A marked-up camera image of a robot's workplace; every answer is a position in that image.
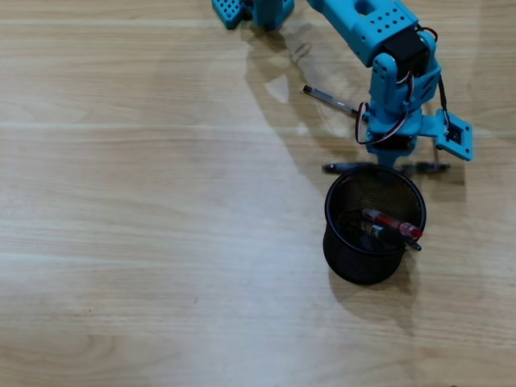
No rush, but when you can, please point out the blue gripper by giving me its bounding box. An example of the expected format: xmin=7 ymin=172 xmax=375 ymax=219
xmin=364 ymin=100 xmax=424 ymax=169

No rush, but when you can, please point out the dark translucent retractable pen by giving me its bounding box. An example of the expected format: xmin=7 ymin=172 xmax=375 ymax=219
xmin=321 ymin=160 xmax=452 ymax=173

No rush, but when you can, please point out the red retractable gel pen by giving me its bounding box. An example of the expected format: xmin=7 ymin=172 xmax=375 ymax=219
xmin=361 ymin=207 xmax=423 ymax=239

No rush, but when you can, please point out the black pen with silver clip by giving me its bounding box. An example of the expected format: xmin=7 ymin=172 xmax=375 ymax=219
xmin=354 ymin=219 xmax=422 ymax=252

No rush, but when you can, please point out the clear stick pen black grip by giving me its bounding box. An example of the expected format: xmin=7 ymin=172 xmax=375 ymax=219
xmin=302 ymin=85 xmax=368 ymax=120

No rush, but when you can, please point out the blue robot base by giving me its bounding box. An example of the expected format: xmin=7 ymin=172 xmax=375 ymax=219
xmin=211 ymin=0 xmax=295 ymax=30

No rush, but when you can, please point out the black mesh pen holder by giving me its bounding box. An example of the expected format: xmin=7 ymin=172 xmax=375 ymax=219
xmin=322 ymin=164 xmax=427 ymax=285

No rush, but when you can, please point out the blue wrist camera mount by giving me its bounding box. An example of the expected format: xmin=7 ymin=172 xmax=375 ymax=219
xmin=422 ymin=108 xmax=473 ymax=162

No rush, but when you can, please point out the black camera cable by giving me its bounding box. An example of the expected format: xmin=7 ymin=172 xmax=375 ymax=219
xmin=437 ymin=74 xmax=451 ymax=122

